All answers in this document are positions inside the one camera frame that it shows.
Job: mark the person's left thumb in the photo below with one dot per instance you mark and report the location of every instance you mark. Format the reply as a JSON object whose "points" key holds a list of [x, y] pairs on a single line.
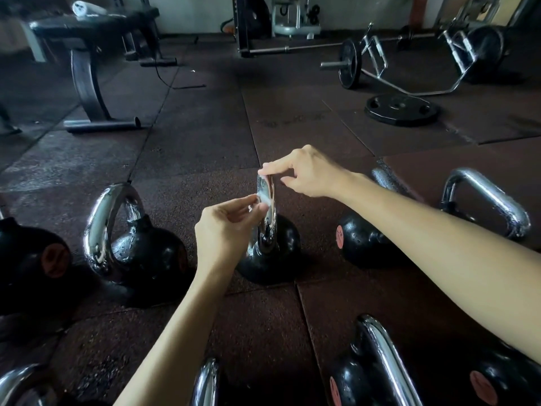
{"points": [[257, 217]]}

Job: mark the large flat black weight plate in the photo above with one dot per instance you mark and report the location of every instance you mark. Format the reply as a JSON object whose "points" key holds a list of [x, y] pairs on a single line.
{"points": [[401, 109]]}

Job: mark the group of black kettlebells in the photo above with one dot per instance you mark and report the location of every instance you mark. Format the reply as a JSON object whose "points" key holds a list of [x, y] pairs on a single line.
{"points": [[143, 253]]}

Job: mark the white rolled towel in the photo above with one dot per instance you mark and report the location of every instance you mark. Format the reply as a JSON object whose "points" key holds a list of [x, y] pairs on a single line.
{"points": [[86, 8]]}

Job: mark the black weight bench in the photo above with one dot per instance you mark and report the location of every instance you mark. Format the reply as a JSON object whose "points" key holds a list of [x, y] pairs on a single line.
{"points": [[91, 76]]}

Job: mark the white gym machine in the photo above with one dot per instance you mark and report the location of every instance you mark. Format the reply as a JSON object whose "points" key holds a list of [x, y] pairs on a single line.
{"points": [[293, 21]]}

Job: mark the chrome hex trap bar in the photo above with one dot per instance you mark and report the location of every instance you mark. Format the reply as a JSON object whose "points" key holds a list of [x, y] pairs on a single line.
{"points": [[416, 92]]}

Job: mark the person's left forearm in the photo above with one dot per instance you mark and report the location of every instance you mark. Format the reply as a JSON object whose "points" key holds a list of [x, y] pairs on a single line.
{"points": [[186, 338]]}

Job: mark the person's right thumb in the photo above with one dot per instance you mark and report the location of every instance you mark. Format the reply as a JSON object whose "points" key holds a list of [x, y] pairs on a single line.
{"points": [[293, 182]]}

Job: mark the long steel barbell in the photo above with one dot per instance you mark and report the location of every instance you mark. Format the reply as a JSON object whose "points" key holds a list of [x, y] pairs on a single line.
{"points": [[304, 47]]}

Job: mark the person's right forearm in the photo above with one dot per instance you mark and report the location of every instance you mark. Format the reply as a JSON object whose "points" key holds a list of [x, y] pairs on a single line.
{"points": [[439, 257]]}

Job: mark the person's left hand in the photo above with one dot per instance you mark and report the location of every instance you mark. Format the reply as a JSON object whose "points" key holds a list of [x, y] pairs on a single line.
{"points": [[217, 238]]}

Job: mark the black power rack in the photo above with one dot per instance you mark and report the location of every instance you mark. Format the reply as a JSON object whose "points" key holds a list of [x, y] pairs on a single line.
{"points": [[249, 25]]}

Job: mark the grey machine frame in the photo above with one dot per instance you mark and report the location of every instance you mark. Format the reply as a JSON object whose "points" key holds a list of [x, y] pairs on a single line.
{"points": [[477, 8]]}

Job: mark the person's right hand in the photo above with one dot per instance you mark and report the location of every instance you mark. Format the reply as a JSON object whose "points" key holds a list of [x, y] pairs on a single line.
{"points": [[317, 173]]}

